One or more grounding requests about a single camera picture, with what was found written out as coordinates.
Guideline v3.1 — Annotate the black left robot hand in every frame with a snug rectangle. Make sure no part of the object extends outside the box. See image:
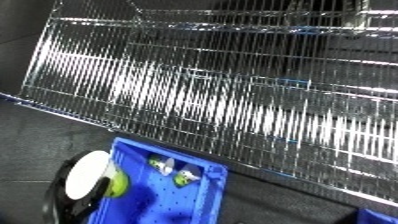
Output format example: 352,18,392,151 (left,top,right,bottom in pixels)
40,156,114,224

